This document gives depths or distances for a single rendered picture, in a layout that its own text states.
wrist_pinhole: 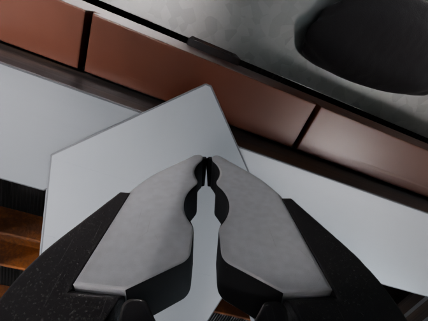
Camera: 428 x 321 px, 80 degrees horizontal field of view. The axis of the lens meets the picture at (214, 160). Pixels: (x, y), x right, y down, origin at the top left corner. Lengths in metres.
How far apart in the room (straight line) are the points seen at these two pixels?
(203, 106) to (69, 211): 0.14
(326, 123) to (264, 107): 0.05
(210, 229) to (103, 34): 0.17
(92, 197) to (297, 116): 0.18
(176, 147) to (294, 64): 0.22
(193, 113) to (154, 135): 0.03
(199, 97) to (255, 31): 0.19
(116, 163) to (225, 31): 0.22
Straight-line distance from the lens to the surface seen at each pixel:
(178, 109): 0.18
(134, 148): 0.20
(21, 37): 0.24
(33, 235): 0.51
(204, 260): 0.26
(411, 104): 0.46
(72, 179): 0.23
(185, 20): 0.35
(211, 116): 0.18
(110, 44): 0.21
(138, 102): 0.20
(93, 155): 0.21
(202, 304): 0.31
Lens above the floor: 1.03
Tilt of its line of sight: 62 degrees down
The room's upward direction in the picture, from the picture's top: 178 degrees clockwise
